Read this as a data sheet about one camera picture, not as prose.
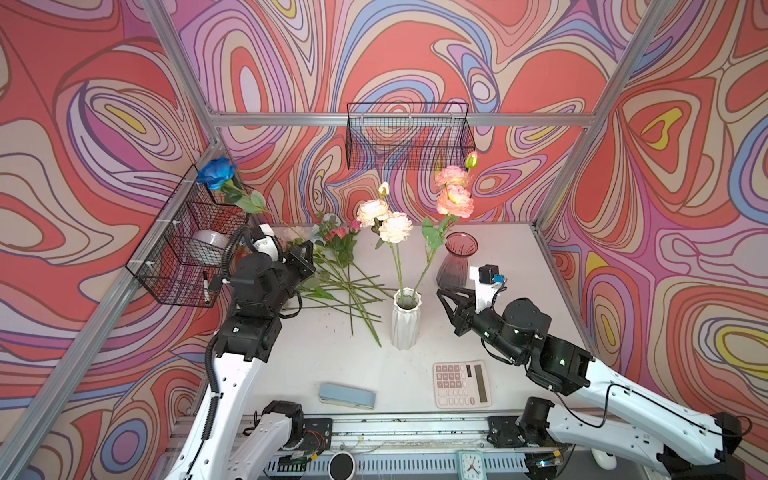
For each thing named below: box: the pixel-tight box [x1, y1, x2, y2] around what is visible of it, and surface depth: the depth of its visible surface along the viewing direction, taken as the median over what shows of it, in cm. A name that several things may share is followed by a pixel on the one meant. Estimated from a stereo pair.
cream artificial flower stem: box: [356, 181, 413, 301], surface depth 65 cm
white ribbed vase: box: [390, 287, 423, 350], surface depth 75 cm
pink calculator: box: [433, 360, 491, 409], surface depth 81 cm
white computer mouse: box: [590, 448, 617, 471], surface depth 70 cm
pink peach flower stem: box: [411, 151, 480, 301], surface depth 62 cm
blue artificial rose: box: [197, 156, 283, 224], surface depth 61 cm
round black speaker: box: [328, 451, 356, 480], surface depth 67 cm
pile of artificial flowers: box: [282, 212, 398, 347], surface depth 103 cm
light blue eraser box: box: [318, 382, 376, 410], surface depth 79 cm
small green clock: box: [458, 450, 485, 480], surface depth 69 cm
